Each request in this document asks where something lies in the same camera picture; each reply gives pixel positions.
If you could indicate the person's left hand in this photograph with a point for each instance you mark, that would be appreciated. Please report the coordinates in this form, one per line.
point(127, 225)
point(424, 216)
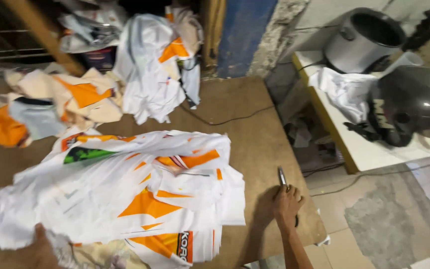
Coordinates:
point(45, 248)

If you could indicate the person's right hand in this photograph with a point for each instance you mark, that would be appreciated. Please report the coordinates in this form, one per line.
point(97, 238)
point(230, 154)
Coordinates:
point(286, 204)

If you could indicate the person's right fingers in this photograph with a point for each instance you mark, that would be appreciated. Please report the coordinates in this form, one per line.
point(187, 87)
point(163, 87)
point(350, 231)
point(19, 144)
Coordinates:
point(297, 196)

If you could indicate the metal scissors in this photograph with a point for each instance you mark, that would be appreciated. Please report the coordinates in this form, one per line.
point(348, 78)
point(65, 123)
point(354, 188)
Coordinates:
point(283, 178)

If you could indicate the stack of white orange fabric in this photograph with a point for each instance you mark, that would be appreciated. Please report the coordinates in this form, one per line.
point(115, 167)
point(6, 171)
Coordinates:
point(125, 194)

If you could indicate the white yellow-edged table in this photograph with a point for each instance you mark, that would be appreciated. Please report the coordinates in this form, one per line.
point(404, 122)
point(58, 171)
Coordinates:
point(353, 127)

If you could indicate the white cloth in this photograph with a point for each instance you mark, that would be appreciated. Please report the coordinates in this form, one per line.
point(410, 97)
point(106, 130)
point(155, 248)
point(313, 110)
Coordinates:
point(343, 91)

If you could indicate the grey motorcycle helmet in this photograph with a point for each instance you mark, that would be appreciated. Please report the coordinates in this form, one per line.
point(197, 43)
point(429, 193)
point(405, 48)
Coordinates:
point(413, 102)

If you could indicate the silver cooking pot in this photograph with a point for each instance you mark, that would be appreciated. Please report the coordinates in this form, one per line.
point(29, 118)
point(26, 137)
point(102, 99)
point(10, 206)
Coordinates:
point(362, 39)

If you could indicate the heap of white orange fabric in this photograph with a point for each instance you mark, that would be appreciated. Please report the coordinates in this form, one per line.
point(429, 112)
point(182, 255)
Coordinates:
point(155, 71)

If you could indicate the heap of cream orange fabric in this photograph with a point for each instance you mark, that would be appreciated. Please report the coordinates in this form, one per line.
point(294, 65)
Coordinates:
point(47, 104)

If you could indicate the wooden beam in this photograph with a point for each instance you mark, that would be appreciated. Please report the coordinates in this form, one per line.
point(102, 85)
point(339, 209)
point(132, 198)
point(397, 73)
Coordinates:
point(45, 35)

